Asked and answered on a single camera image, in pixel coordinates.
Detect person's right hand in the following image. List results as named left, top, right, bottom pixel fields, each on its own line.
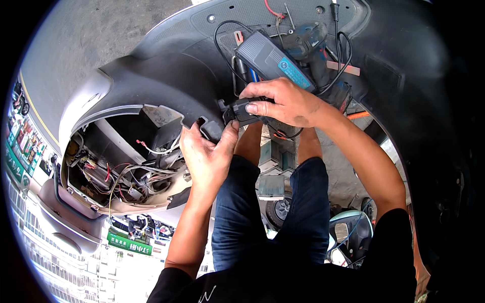
left=239, top=78, right=331, bottom=129

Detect person's left hand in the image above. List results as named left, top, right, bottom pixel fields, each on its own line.
left=179, top=120, right=240, bottom=192

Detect black plug connector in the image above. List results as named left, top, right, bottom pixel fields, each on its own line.
left=218, top=96, right=274, bottom=127

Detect grey black scooter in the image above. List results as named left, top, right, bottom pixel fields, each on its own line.
left=36, top=0, right=476, bottom=294

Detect grey battery charger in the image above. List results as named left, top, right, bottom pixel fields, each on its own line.
left=234, top=30, right=317, bottom=93

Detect grey battery block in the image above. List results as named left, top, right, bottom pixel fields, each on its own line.
left=258, top=139, right=296, bottom=174
left=257, top=175, right=285, bottom=201

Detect pink flat strip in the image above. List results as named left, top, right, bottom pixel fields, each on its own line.
left=326, top=61, right=361, bottom=77

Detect scooter wiring bundle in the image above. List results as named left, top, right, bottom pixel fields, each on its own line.
left=64, top=133, right=192, bottom=213

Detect thin metal rod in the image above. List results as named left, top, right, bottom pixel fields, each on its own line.
left=284, top=3, right=296, bottom=30

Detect small black wheel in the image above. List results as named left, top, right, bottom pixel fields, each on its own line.
left=265, top=192, right=293, bottom=229

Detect person's legs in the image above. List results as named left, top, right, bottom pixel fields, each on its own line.
left=211, top=121, right=330, bottom=271

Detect green shop sign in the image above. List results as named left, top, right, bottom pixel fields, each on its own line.
left=107, top=231, right=153, bottom=256

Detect teal scooter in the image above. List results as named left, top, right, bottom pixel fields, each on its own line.
left=327, top=197, right=376, bottom=269

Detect person's body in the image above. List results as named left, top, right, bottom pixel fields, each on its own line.
left=147, top=208, right=417, bottom=303

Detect shop shelf with goods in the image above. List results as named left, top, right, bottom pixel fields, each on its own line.
left=4, top=81, right=53, bottom=186

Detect blue cordless drill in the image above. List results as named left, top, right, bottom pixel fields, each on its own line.
left=282, top=22, right=353, bottom=112

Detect black power cord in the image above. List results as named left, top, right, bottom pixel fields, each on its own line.
left=316, top=1, right=354, bottom=96

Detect black charger output cable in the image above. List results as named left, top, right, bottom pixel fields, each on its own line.
left=213, top=20, right=255, bottom=85

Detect red wire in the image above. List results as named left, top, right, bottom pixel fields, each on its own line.
left=264, top=0, right=285, bottom=19

